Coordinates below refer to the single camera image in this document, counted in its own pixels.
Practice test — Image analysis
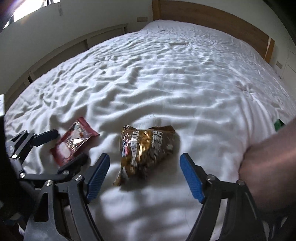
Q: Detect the brown gold snack bag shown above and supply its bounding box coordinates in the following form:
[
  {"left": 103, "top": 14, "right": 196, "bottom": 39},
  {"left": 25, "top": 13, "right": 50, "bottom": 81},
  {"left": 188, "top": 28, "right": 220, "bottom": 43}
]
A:
[{"left": 113, "top": 125, "right": 176, "bottom": 186}]

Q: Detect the wooden headboard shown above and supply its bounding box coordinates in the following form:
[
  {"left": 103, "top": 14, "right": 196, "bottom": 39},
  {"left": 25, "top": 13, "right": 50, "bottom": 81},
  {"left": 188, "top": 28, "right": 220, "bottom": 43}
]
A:
[{"left": 152, "top": 1, "right": 275, "bottom": 63}]

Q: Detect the green tray box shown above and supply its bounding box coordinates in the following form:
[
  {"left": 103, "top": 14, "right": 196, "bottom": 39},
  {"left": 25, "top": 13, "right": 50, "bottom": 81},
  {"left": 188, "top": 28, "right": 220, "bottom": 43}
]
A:
[{"left": 274, "top": 119, "right": 285, "bottom": 132}]

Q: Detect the wall switch plate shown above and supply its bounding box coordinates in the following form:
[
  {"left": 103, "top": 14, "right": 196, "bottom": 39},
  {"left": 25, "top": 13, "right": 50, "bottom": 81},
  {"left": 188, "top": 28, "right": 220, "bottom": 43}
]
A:
[{"left": 137, "top": 16, "right": 148, "bottom": 22}]

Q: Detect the dark red snack packet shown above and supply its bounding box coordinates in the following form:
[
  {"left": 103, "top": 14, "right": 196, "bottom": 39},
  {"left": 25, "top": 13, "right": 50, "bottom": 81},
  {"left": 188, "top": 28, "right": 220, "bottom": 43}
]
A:
[{"left": 50, "top": 117, "right": 99, "bottom": 167}]

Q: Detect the window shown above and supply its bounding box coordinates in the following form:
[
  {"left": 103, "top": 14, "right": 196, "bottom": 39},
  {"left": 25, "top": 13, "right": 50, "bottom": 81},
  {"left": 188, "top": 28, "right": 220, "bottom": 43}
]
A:
[{"left": 4, "top": 0, "right": 60, "bottom": 28}]

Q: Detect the person's forearm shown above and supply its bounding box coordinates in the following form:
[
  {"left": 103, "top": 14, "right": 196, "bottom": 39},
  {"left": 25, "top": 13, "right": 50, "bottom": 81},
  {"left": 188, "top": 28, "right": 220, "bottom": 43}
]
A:
[{"left": 239, "top": 119, "right": 295, "bottom": 212}]

